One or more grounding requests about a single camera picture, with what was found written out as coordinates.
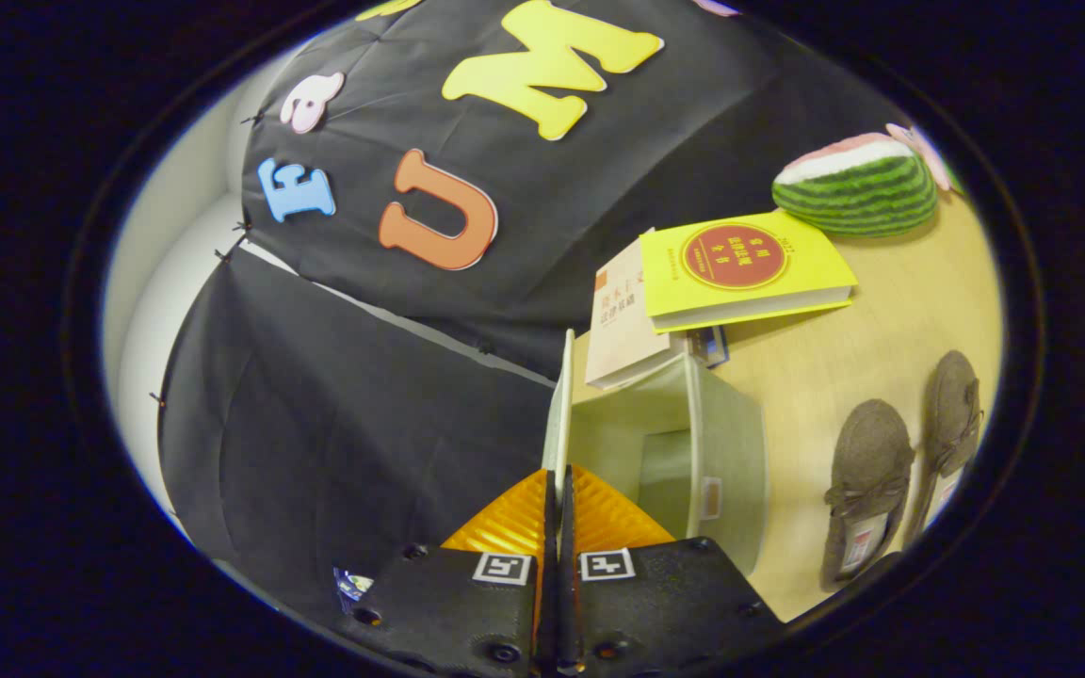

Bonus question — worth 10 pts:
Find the watermelon slice plush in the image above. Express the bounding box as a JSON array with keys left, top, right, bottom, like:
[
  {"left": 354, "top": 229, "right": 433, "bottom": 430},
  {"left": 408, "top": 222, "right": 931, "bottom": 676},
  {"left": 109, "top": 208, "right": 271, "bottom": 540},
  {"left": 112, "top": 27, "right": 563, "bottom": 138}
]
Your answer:
[{"left": 771, "top": 132, "right": 939, "bottom": 237}]

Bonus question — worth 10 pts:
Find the pink and green plush toy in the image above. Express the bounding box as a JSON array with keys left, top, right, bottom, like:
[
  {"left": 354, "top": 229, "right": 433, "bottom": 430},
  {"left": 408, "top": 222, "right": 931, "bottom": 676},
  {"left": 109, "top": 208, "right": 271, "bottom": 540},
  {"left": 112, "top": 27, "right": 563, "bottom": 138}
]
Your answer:
[{"left": 886, "top": 122, "right": 963, "bottom": 194}]

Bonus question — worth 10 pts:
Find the pile of printed packets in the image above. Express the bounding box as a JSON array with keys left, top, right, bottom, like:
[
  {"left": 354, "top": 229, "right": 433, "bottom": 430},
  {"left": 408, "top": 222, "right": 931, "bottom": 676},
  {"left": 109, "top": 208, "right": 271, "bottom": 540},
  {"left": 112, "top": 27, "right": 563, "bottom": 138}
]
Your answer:
[{"left": 333, "top": 567, "right": 375, "bottom": 603}]

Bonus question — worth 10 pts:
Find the black backdrop cloth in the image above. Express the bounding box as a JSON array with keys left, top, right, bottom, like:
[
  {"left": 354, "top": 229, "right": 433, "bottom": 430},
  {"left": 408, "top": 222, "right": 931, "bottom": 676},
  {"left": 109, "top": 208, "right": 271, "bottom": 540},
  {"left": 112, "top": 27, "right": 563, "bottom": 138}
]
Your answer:
[{"left": 158, "top": 0, "right": 911, "bottom": 613}]

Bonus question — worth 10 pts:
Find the brown fuzzy shoe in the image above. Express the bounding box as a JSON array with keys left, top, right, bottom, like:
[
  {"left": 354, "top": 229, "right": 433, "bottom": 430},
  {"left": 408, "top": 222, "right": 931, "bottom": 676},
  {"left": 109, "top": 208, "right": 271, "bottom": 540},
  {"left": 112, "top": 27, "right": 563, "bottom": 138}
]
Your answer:
[
  {"left": 910, "top": 350, "right": 984, "bottom": 542},
  {"left": 820, "top": 398, "right": 915, "bottom": 589}
]

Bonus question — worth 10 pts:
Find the beige book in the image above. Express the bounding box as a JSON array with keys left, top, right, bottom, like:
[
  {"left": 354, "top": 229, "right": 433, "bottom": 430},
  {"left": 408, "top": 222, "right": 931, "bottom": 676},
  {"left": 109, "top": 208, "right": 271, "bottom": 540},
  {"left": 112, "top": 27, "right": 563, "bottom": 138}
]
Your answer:
[{"left": 584, "top": 237, "right": 694, "bottom": 391}]

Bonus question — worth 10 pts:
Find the pale fabric storage box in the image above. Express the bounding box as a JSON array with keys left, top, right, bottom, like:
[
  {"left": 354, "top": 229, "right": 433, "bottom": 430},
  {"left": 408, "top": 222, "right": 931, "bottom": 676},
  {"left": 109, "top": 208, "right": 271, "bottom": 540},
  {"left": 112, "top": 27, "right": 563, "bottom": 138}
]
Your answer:
[{"left": 542, "top": 328, "right": 769, "bottom": 575}]

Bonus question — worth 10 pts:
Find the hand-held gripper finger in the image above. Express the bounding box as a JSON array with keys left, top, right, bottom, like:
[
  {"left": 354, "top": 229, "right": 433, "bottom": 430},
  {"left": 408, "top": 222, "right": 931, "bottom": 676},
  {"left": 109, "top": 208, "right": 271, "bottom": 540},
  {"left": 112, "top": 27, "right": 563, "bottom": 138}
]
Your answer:
[
  {"left": 335, "top": 466, "right": 562, "bottom": 677},
  {"left": 561, "top": 463, "right": 784, "bottom": 677}
]

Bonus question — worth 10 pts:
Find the dark blue book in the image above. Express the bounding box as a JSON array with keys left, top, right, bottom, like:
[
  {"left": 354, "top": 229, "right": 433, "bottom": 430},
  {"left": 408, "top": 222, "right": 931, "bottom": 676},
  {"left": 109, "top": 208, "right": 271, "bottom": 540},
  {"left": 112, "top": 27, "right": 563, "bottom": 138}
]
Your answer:
[{"left": 688, "top": 325, "right": 730, "bottom": 368}]

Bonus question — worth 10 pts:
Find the yellow book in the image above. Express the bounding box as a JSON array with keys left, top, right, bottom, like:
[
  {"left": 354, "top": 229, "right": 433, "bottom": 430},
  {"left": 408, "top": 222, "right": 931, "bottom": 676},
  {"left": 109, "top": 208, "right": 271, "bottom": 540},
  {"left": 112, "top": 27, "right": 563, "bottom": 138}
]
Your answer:
[{"left": 639, "top": 209, "right": 859, "bottom": 334}]

